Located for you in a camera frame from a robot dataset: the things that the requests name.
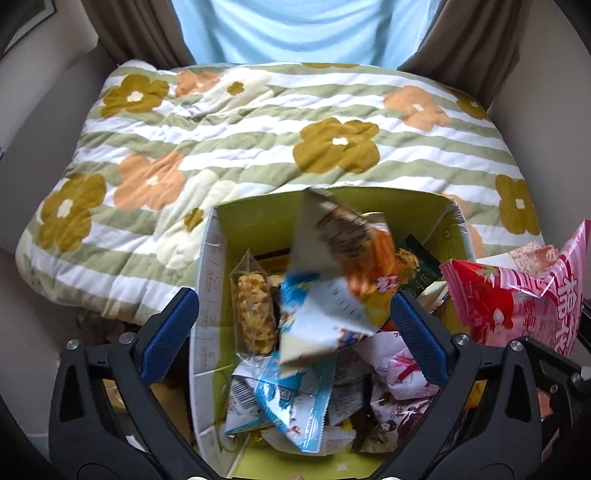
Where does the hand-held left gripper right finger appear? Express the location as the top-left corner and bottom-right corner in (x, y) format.
(369, 291), (543, 480)

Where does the orange beige snack bag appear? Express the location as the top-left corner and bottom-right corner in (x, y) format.
(344, 222), (407, 330)

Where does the brown curtain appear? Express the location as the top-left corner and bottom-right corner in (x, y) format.
(88, 0), (197, 70)
(397, 0), (532, 112)

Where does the light blue cartoon packet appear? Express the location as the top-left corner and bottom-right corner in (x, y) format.
(254, 357), (335, 455)

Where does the white barcode packet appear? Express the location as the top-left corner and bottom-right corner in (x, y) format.
(225, 374), (269, 435)

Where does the framed wall poster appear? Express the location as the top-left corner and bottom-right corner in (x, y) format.
(0, 0), (58, 54)

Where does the dark green snack packet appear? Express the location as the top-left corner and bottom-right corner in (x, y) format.
(394, 234), (444, 301)

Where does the clear packet of yellow snacks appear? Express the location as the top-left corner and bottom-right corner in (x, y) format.
(229, 249), (280, 358)

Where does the pink white snack packet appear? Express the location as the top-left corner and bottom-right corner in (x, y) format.
(369, 332), (441, 407)

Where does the dark figure print packet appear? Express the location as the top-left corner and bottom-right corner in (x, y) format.
(353, 392), (437, 457)

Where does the grey brown snack bag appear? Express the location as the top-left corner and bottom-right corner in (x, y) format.
(291, 187), (386, 280)

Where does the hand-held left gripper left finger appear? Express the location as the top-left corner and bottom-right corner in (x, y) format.
(48, 288), (218, 480)

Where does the floral striped blanket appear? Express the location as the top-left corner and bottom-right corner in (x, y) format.
(14, 60), (543, 333)

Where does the yellow-green cardboard box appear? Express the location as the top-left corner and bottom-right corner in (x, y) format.
(188, 185), (476, 480)

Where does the pink red snack bag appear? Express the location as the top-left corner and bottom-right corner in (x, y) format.
(438, 219), (591, 358)

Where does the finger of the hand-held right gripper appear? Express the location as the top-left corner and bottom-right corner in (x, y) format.
(517, 337), (585, 418)

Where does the pink checkered snack packet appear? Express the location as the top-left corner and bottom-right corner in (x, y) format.
(475, 240), (560, 280)

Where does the blue white snack packet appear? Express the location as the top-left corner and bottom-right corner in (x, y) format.
(276, 270), (384, 367)

